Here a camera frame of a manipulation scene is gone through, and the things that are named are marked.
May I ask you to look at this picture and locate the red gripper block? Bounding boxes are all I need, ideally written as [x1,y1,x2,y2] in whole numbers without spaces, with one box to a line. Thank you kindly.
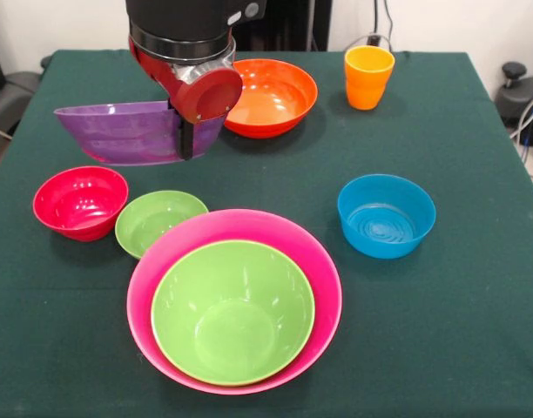
[127,37,244,162]

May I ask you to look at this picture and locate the purple plastic bowl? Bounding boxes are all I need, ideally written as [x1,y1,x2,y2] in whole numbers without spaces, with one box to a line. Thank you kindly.
[53,101,222,168]

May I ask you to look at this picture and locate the small green plastic bowl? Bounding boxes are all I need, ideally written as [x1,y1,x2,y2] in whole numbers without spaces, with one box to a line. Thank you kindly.
[114,190,210,261]

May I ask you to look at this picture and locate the orange plastic bowl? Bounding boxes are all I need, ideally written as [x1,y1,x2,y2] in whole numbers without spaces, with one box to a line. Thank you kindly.
[222,58,319,139]

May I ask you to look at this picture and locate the red plastic bowl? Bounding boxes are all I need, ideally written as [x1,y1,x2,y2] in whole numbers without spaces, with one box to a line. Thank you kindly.
[32,165,130,243]

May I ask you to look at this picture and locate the pink plastic bowl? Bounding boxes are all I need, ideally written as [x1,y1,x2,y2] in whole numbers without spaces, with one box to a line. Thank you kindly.
[126,208,343,396]

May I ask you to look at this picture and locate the large green plastic bowl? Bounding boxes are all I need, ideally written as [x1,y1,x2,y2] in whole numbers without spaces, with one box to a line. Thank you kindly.
[151,239,316,388]

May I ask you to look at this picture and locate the blue plastic bowl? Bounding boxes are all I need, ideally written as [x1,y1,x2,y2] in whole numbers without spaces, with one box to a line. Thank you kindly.
[337,173,437,260]

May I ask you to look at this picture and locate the black cabinet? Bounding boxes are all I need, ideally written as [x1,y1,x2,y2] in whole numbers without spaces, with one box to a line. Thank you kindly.
[231,0,333,52]

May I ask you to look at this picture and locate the black chair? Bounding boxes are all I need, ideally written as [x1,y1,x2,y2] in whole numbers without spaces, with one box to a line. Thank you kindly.
[0,30,53,140]

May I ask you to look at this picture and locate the orange plastic cup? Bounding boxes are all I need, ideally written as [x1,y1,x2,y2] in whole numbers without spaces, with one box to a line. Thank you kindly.
[343,45,396,111]

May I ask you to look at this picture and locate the dark green tablecloth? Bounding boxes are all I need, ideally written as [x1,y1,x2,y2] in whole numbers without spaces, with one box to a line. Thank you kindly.
[0,49,533,418]

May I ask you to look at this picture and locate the black wall plug cable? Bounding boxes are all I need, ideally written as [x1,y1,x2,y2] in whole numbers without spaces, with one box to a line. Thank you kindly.
[367,0,396,51]

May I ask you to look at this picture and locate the blue and white cables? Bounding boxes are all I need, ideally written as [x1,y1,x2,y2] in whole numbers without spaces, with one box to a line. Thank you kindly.
[509,89,533,149]

